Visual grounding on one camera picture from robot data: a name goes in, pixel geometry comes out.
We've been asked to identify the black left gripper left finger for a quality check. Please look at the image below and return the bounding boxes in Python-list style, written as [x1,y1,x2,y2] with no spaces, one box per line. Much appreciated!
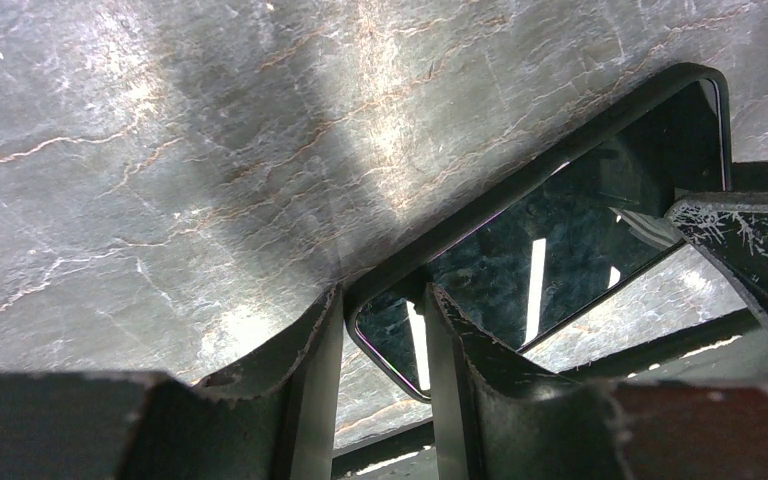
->
[0,285,343,479]

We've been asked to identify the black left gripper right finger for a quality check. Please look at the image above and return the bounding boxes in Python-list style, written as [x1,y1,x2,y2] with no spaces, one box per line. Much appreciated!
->
[424,283,768,479]

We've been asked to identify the dark smartphone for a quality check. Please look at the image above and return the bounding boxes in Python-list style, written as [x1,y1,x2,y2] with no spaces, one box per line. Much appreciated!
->
[354,78,730,402]

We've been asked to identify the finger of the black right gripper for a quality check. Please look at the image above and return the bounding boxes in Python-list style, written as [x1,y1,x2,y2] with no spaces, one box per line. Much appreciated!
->
[666,161,768,330]

